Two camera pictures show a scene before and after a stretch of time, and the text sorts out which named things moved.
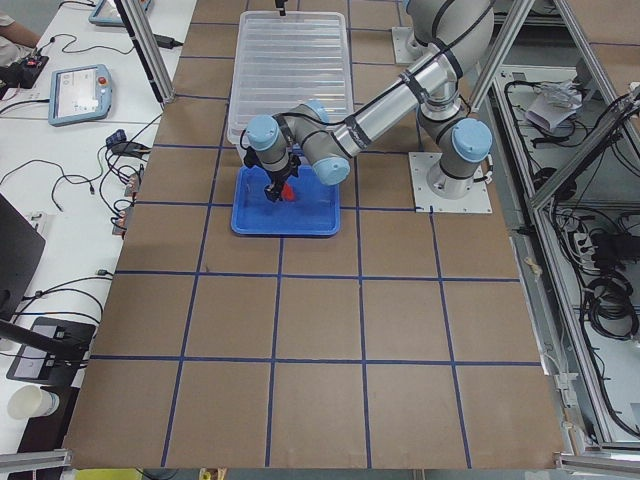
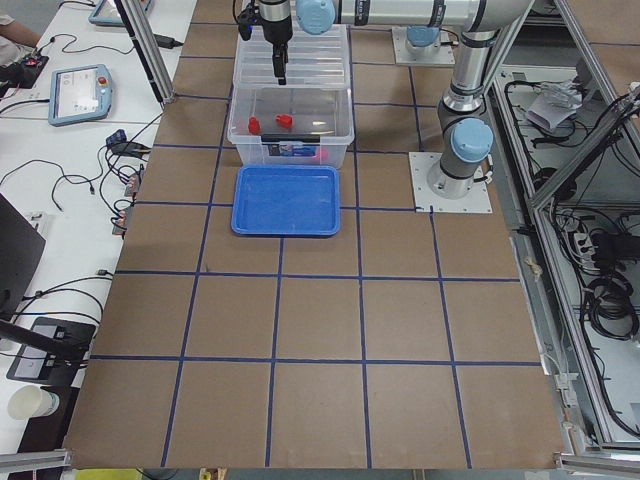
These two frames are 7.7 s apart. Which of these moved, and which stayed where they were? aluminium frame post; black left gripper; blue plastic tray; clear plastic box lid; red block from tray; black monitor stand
Moved: black left gripper; red block from tray
Stayed: aluminium frame post; clear plastic box lid; black monitor stand; blue plastic tray
